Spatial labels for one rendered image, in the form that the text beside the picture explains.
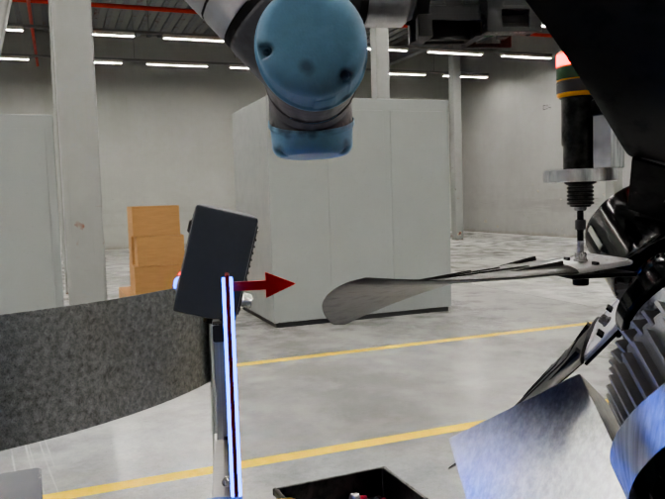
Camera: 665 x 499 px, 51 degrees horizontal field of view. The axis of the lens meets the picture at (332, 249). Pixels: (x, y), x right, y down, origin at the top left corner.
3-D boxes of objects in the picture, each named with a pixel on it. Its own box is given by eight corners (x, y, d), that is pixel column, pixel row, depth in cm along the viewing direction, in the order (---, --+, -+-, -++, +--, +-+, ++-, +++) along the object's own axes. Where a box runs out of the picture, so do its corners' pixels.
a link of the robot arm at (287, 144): (265, 149, 56) (258, 11, 56) (271, 163, 67) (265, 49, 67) (363, 145, 56) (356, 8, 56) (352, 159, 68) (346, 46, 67)
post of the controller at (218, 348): (235, 439, 117) (230, 323, 116) (217, 441, 117) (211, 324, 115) (235, 433, 120) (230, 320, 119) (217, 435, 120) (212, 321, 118)
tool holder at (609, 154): (651, 179, 67) (651, 76, 67) (619, 179, 62) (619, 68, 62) (564, 182, 74) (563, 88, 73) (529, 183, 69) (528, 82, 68)
